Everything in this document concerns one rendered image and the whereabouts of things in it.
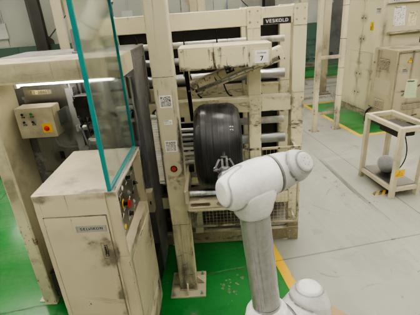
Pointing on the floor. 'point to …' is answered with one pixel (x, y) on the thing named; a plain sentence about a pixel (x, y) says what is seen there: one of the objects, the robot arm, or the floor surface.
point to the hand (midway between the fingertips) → (224, 156)
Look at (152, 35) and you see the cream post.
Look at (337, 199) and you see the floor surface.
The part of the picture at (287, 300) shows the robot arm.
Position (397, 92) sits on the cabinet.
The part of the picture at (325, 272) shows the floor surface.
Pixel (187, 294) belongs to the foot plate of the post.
